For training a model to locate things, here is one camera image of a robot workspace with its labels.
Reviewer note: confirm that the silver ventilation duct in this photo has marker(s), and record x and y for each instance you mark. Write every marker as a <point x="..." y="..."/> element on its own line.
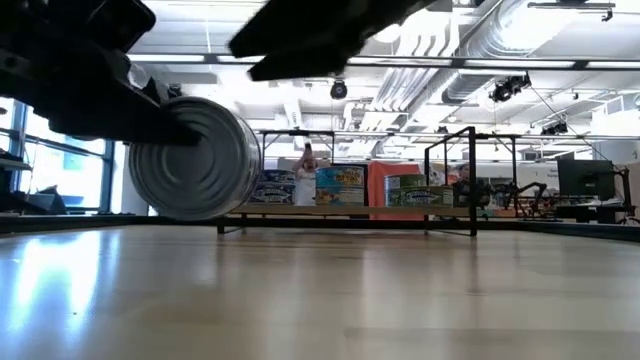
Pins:
<point x="500" y="35"/>

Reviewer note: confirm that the blue albacore tuna can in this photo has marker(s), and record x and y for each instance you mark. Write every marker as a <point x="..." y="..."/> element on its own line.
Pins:
<point x="279" y="177"/>
<point x="210" y="170"/>
<point x="275" y="195"/>

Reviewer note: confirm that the orange panel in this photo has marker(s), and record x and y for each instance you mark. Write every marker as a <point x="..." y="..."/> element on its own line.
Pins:
<point x="376" y="195"/>

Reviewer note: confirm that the black round hanging camera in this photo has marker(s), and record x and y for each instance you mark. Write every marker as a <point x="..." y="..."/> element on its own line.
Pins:
<point x="338" y="90"/>
<point x="175" y="90"/>

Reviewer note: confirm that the black ceiling spotlight cluster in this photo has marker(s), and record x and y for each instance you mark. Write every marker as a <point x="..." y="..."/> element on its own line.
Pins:
<point x="510" y="87"/>

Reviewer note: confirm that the person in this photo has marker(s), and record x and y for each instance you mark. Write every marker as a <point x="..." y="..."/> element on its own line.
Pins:
<point x="305" y="187"/>
<point x="462" y="172"/>

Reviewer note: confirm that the dark background table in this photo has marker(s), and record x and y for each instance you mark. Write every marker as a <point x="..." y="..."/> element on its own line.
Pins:
<point x="595" y="212"/>

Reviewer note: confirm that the large window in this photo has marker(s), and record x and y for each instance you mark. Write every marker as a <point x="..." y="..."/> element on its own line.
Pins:
<point x="65" y="170"/>

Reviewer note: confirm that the black metal table frame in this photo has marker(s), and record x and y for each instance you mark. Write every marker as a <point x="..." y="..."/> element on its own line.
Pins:
<point x="100" y="222"/>

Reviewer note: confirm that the black computer monitor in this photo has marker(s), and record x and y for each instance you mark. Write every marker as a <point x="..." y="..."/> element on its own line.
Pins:
<point x="585" y="179"/>

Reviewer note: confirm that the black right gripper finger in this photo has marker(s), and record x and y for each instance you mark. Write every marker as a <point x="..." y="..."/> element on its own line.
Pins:
<point x="310" y="25"/>
<point x="310" y="64"/>

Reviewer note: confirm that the black background robot arm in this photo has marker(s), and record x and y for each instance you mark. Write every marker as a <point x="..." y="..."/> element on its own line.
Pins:
<point x="535" y="185"/>

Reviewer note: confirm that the black beam with strip lights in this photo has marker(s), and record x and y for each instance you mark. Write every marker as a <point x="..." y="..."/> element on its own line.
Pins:
<point x="165" y="58"/>

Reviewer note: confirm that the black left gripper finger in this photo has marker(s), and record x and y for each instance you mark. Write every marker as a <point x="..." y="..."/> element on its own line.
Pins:
<point x="156" y="91"/>
<point x="140" y="125"/>

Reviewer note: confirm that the black metal room frame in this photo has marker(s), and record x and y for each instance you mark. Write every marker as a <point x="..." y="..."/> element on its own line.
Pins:
<point x="300" y="133"/>
<point x="514" y="170"/>

